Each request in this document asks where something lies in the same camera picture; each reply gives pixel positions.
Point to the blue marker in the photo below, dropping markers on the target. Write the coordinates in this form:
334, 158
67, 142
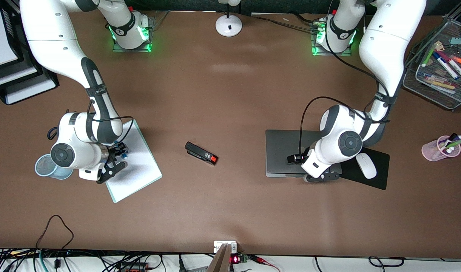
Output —
123, 152

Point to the silver laptop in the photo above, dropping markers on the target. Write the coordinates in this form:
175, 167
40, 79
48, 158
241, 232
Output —
281, 151

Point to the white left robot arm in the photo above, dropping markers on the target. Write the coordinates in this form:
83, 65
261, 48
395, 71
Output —
385, 49

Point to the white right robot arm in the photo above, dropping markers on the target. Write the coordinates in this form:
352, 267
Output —
53, 37

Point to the black capped marker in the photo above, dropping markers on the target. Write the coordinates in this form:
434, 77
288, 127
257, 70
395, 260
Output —
452, 136

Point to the green marker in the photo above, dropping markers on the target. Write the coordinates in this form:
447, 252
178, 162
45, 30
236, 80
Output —
460, 141

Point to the red white marker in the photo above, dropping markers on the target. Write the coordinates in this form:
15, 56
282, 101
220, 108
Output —
460, 71

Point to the white clipboard with paper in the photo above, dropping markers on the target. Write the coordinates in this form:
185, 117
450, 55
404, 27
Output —
139, 173

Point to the white computer mouse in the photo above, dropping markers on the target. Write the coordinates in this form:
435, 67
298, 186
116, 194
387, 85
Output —
367, 168

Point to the blue mesh pen cup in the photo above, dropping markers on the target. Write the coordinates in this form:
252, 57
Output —
43, 170

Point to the black mouse pad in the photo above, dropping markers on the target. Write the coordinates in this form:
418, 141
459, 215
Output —
381, 173

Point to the black scissors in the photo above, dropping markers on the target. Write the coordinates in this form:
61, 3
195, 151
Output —
51, 133

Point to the black stapler with red tip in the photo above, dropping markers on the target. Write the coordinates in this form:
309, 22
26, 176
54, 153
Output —
198, 152

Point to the orange power strip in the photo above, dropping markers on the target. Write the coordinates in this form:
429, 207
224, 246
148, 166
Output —
134, 267

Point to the pink mesh pen cup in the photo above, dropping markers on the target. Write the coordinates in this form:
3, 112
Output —
430, 153

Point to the small red LED board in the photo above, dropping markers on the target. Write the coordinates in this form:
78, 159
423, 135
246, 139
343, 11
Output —
238, 259

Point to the black stacked letter tray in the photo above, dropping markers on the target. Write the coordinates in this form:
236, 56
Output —
11, 79

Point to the yellow pen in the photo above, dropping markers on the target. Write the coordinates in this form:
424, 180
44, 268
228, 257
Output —
441, 84

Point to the green pen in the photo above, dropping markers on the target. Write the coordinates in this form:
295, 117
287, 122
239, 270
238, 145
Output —
429, 56

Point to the blue white pen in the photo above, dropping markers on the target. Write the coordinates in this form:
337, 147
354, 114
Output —
445, 65

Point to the white round lamp base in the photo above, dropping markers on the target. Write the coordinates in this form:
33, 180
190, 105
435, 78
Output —
228, 26

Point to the grey mesh desk tray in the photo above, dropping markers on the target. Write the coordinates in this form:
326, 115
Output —
445, 34

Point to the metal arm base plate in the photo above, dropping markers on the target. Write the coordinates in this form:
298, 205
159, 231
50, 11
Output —
149, 47
316, 52

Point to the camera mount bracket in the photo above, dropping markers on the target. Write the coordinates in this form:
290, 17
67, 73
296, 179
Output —
221, 260

